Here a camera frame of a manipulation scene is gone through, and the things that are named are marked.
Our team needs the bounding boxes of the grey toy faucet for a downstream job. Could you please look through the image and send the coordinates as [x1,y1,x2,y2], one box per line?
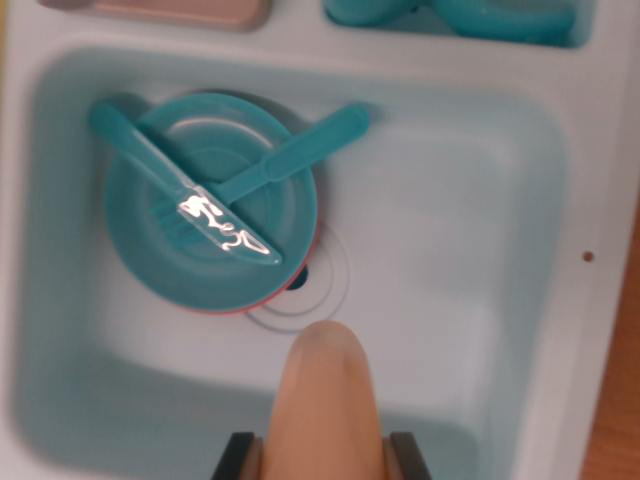
[37,0,274,32]

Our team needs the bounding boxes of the teal toy spoon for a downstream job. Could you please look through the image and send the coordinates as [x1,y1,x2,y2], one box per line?
[429,0,576,46]

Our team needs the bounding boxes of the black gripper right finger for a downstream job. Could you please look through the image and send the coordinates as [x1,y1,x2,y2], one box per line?
[382,432,434,480]

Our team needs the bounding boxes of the teal toy fork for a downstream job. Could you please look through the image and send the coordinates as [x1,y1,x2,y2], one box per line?
[149,102,370,251]

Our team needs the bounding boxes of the teal plate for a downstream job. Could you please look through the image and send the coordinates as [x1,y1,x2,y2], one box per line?
[103,92,319,311]

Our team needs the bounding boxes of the cream detergent bottle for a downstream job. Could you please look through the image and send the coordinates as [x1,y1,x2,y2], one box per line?
[259,319,384,480]

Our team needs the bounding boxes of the teal toy knife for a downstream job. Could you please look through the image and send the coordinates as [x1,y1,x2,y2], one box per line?
[88,102,283,267]

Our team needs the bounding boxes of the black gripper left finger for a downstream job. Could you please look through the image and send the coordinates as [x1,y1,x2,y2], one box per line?
[210,432,265,480]

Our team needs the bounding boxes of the light blue toy sink unit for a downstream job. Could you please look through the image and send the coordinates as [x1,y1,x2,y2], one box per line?
[0,0,640,480]

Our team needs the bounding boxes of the teal brush white bristles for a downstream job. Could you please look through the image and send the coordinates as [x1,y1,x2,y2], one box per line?
[323,0,426,29]

